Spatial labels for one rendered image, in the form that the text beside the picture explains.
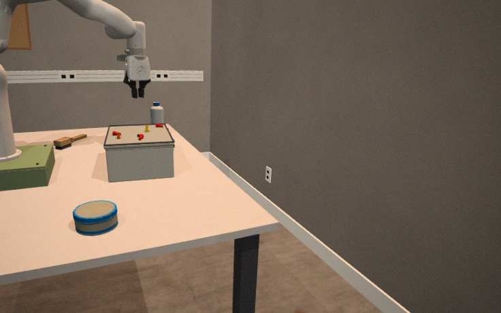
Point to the round grey tin with blue rims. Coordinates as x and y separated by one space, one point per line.
95 217

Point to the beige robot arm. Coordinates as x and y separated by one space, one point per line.
98 10

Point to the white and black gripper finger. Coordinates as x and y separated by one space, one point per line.
141 88
134 91

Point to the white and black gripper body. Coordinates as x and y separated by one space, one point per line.
137 67

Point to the grey bottle with blue cap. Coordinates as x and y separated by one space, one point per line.
156 114

